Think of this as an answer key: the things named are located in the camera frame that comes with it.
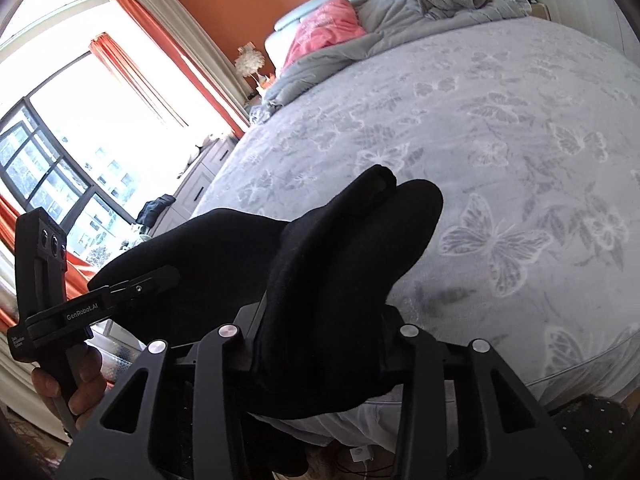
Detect black framed window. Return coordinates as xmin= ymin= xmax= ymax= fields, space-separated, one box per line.
xmin=0 ymin=50 xmax=241 ymax=261

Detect pink pillow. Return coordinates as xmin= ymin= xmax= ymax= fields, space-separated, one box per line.
xmin=282 ymin=0 xmax=368 ymax=71

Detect white table lamp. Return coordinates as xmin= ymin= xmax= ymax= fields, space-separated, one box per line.
xmin=235 ymin=45 xmax=266 ymax=93

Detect white sheer curtain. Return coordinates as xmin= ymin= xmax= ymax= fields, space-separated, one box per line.
xmin=122 ymin=0 xmax=241 ymax=136

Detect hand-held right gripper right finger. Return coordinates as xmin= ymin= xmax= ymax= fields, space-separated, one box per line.
xmin=382 ymin=306 xmax=586 ymax=480

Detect white cloth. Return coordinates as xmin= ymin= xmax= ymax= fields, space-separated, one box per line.
xmin=187 ymin=132 xmax=226 ymax=166

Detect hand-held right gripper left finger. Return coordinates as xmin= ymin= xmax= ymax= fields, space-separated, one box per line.
xmin=56 ymin=302 xmax=268 ymax=480

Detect white window seat cabinet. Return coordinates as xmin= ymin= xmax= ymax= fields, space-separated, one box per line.
xmin=170 ymin=135 xmax=238 ymax=221

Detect grey butterfly bed blanket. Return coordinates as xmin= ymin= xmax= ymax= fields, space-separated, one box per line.
xmin=192 ymin=15 xmax=640 ymax=411

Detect grey duvet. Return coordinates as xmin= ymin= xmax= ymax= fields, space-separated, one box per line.
xmin=250 ymin=0 xmax=538 ymax=126

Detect light blue bed headboard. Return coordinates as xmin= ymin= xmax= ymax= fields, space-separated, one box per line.
xmin=264 ymin=0 xmax=346 ymax=68

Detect person's left hand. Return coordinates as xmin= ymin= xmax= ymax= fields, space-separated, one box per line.
xmin=31 ymin=342 xmax=108 ymax=437

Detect black pants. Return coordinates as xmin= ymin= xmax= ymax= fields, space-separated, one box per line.
xmin=87 ymin=164 xmax=445 ymax=480

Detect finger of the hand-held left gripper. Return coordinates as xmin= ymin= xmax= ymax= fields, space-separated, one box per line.
xmin=87 ymin=266 xmax=182 ymax=308

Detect dark blue garment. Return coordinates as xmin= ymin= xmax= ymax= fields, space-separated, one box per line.
xmin=136 ymin=195 xmax=176 ymax=228

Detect dark dotted rug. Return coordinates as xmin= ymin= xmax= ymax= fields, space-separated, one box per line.
xmin=545 ymin=392 xmax=633 ymax=480

